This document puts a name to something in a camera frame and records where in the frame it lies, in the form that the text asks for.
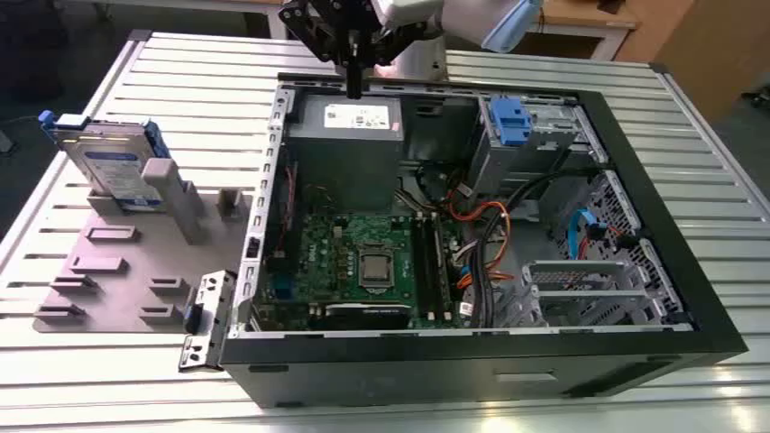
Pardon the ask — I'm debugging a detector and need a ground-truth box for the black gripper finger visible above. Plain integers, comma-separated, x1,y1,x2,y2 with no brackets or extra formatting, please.
276,0,358,99
355,20,435,99

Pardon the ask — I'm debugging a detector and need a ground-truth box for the hard disk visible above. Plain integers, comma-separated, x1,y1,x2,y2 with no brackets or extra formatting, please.
38,110,176,217

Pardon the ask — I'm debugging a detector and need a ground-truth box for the metal disk bay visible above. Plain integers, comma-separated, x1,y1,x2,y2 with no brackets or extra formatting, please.
519,259,693,328

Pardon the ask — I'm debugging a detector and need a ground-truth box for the blue plastic drive latch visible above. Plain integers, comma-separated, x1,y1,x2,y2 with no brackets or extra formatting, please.
489,96,535,148

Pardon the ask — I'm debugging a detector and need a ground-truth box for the wooden desk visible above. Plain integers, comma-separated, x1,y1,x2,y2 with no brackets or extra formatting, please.
529,0,641,62

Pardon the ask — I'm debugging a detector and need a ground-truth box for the grey power supply unit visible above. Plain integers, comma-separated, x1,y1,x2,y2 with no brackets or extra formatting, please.
282,94,406,216

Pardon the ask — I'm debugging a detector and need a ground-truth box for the metal drive cage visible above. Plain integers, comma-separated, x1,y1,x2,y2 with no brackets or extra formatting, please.
466,93,606,202

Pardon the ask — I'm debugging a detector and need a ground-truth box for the green motherboard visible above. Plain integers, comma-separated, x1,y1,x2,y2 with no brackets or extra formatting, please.
252,211,471,331

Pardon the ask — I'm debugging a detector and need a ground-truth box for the silver CPU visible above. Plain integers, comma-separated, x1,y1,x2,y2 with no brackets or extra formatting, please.
361,252,394,279

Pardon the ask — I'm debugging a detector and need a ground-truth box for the black RAM slot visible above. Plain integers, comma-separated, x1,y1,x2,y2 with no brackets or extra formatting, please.
430,214,457,322
413,212,439,322

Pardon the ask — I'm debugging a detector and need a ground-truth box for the CPU socket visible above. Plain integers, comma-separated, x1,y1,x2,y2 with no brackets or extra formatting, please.
354,241,403,292

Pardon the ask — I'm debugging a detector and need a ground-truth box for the brown wooden cabinet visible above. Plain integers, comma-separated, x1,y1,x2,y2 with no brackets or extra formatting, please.
617,0,770,123

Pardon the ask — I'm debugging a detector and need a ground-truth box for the grey parts rack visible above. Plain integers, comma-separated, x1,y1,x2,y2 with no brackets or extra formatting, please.
32,157,258,336

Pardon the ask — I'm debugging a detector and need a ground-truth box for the black graphics card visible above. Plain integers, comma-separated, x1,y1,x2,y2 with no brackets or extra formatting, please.
304,300,415,331

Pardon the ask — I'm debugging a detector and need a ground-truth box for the black PC case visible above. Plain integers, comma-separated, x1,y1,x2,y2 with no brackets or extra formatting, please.
219,71,752,410

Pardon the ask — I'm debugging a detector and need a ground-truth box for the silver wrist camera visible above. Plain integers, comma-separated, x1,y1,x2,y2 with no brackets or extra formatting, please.
367,0,422,29

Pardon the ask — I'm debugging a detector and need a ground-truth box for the orange power wire bundle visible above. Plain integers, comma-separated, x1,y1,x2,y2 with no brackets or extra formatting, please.
447,200,514,290

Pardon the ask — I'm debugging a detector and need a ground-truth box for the blue data wire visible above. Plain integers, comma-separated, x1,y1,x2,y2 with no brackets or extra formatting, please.
566,206,605,263

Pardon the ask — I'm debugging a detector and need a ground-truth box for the black cable bundle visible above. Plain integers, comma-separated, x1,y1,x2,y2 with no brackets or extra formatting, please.
467,169,603,328

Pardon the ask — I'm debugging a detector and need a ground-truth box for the silver card retention bracket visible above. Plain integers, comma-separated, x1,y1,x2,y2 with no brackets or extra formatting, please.
178,269,239,373

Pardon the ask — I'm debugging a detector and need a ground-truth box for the red black power wire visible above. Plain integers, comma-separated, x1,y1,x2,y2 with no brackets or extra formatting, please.
593,223,642,250

